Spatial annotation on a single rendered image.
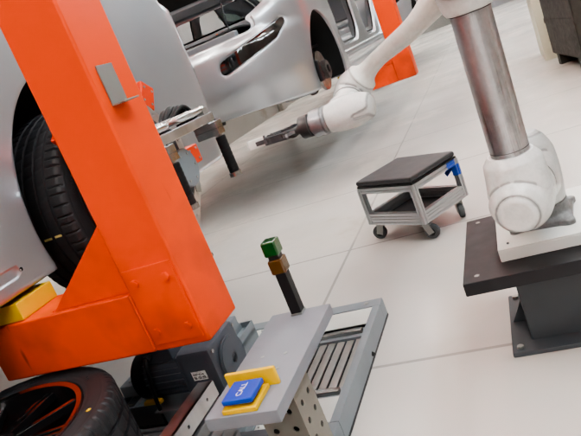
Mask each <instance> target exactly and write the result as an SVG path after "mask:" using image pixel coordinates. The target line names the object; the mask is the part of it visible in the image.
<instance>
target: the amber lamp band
mask: <svg viewBox="0 0 581 436"><path fill-rule="evenodd" d="M267 264H268V266H269V268H270V270H271V274H272V275H273V276H275V275H279V274H282V273H286V272H287V270H288V269H289V267H290V264H289V262H288V260H287V258H286V255H285V254H284V253H283V254H282V256H281V257H280V258H279V259H277V260H271V261H268V263H267Z"/></svg>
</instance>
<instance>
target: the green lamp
mask: <svg viewBox="0 0 581 436"><path fill-rule="evenodd" d="M260 247H261V249H262V252H263V254H264V256H265V257H266V258H270V257H273V256H277V255H279V254H280V252H281V251H282V250H283V248H282V245H281V243H280V240H279V238H278V237H277V236H274V237H271V238H267V239H264V241H263V242H262V243H261V244H260Z"/></svg>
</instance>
